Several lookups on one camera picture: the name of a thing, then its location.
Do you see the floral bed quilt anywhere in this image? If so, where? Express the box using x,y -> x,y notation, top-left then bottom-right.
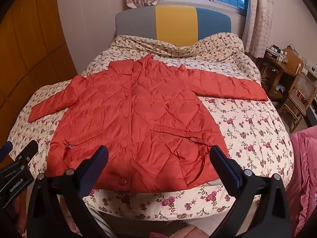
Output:
7,33 -> 296,223

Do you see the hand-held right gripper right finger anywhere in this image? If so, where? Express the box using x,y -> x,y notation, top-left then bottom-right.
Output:
209,145 -> 291,238

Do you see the rattan wooden chair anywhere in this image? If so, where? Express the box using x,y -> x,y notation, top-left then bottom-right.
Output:
279,71 -> 317,134

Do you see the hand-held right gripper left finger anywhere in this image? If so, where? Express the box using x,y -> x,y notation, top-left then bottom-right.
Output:
26,145 -> 109,238

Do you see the wooden chair with solid back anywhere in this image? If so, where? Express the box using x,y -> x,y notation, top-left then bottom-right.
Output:
283,48 -> 305,76

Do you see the red quilted jacket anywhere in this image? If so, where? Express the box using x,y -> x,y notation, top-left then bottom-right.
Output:
27,53 -> 269,194

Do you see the pink blanket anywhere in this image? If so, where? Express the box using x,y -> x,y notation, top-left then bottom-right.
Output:
289,126 -> 317,238

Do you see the grey yellow blue headboard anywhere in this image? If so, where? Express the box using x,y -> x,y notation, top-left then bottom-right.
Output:
115,4 -> 232,48

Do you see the dark round tin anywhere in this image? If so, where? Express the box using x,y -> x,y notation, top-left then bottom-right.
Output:
265,48 -> 283,58

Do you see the wooden wardrobe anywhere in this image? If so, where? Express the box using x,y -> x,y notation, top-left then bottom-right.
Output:
0,0 -> 79,150

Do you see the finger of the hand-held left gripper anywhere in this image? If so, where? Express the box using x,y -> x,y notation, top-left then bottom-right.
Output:
0,141 -> 13,163
13,140 -> 39,170

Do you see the wooden desk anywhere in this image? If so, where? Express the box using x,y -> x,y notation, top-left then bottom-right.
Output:
259,47 -> 306,101

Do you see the long patterned curtain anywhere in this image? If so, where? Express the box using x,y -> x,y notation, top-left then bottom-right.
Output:
241,0 -> 276,58

